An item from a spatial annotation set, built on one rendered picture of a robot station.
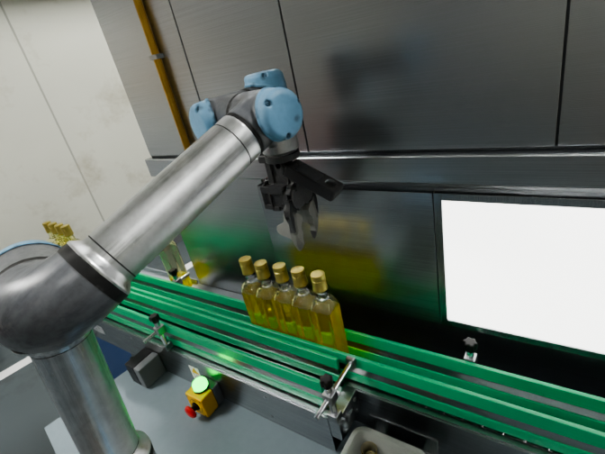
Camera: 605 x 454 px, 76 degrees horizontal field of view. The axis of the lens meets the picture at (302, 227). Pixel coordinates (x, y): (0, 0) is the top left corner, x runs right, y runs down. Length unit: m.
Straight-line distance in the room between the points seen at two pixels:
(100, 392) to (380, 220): 0.62
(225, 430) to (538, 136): 1.01
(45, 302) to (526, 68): 0.75
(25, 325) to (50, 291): 0.05
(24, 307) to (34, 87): 3.34
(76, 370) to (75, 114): 3.29
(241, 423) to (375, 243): 0.62
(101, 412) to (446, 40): 0.83
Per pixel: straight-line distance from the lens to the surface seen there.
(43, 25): 3.89
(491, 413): 0.91
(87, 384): 0.71
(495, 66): 0.76
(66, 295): 0.50
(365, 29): 0.82
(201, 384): 1.20
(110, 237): 0.51
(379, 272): 0.97
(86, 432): 0.76
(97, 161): 3.90
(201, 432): 1.23
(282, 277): 0.96
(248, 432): 1.17
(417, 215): 0.85
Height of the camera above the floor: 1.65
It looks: 26 degrees down
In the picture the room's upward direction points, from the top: 13 degrees counter-clockwise
